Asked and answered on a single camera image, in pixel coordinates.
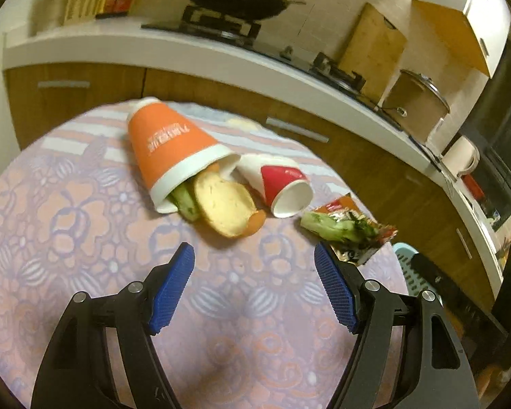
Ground black glass gas stove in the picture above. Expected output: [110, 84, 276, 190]
[140, 4, 380, 107]

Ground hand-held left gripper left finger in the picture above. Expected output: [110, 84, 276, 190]
[31, 242, 196, 409]

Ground red paper cup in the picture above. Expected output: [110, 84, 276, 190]
[237, 153, 313, 219]

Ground dark window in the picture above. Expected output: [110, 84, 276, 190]
[464, 38, 511, 231]

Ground white electric kettle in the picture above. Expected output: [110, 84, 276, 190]
[440, 135, 481, 184]

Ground floral pink tablecloth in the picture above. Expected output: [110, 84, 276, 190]
[0, 101, 409, 409]

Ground red plastic tray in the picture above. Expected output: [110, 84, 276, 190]
[464, 175, 486, 199]

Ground yellow woven utensil holder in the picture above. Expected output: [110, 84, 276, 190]
[64, 0, 107, 26]

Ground bread piece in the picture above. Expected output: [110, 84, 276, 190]
[193, 162, 265, 239]

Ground foil snack wrapper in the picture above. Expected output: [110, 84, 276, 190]
[311, 194, 399, 267]

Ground green vegetable stalk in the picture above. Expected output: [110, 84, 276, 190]
[168, 179, 202, 222]

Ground orange paper cup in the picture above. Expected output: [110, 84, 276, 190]
[127, 97, 243, 214]

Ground wooden cutting board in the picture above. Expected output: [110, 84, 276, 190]
[338, 2, 408, 101]

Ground wooden base cabinet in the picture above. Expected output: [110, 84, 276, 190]
[3, 62, 505, 307]

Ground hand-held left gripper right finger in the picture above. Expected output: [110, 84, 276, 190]
[314, 242, 478, 409]

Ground light blue plastic basket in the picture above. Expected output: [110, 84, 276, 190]
[392, 242, 422, 294]

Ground brown rice cooker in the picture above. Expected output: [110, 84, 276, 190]
[377, 68, 451, 143]

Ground leafy green vegetable scrap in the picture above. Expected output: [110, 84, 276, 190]
[300, 210, 380, 243]

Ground white orange wall cabinet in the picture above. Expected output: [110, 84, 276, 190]
[411, 0, 509, 78]

